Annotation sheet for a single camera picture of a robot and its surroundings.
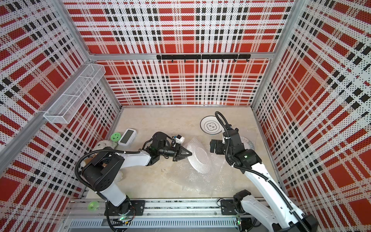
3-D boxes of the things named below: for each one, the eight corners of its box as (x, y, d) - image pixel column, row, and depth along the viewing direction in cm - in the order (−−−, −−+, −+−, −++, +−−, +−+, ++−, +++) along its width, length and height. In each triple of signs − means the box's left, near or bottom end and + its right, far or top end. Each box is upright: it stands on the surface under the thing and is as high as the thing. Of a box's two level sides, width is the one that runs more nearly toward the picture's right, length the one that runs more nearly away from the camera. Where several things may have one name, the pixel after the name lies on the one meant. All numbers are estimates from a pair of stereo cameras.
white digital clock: (120, 146, 100) (117, 142, 96) (129, 131, 108) (126, 128, 104) (130, 148, 99) (128, 144, 95) (139, 133, 106) (136, 130, 102)
